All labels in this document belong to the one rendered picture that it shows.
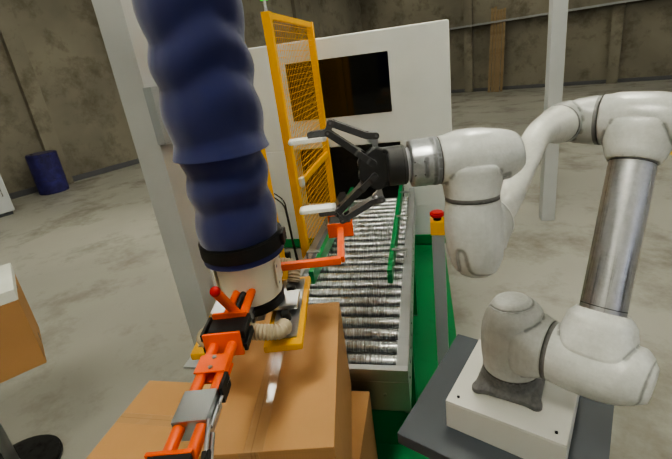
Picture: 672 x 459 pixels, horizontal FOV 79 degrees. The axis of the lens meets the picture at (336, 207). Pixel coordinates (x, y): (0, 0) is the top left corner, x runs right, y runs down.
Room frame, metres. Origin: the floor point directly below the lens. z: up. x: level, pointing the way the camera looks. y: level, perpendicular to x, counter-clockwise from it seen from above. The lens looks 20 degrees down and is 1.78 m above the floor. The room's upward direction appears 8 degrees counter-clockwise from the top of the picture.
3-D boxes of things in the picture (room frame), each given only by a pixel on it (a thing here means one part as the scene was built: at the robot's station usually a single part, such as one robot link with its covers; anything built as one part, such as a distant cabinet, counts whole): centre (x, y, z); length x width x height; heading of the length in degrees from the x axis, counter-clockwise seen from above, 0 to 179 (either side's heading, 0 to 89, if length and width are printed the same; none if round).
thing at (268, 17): (3.18, 0.14, 1.05); 1.17 x 0.10 x 2.10; 167
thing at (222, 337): (0.77, 0.28, 1.24); 0.10 x 0.08 x 0.06; 87
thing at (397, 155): (0.74, -0.10, 1.58); 0.09 x 0.07 x 0.08; 87
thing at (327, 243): (2.90, 0.05, 0.60); 1.60 x 0.11 x 0.09; 167
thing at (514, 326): (0.91, -0.44, 1.01); 0.18 x 0.16 x 0.22; 43
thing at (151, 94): (2.29, 0.86, 1.62); 0.20 x 0.05 x 0.30; 167
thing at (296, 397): (1.01, 0.25, 0.74); 0.60 x 0.40 x 0.40; 176
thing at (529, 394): (0.93, -0.45, 0.87); 0.22 x 0.18 x 0.06; 145
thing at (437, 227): (1.80, -0.48, 0.50); 0.07 x 0.07 x 1.00; 77
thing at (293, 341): (1.02, 0.17, 1.13); 0.34 x 0.10 x 0.05; 177
